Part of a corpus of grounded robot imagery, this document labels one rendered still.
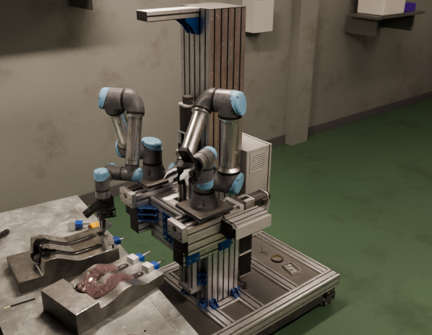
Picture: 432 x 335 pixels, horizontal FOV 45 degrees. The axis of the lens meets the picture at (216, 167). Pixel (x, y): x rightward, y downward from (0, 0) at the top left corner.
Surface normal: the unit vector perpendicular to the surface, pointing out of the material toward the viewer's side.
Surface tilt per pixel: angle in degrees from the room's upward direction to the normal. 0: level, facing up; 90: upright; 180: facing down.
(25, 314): 0
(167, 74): 90
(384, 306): 0
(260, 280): 0
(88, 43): 90
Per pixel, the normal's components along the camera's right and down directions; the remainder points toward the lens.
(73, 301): 0.01, -0.92
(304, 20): 0.64, 0.31
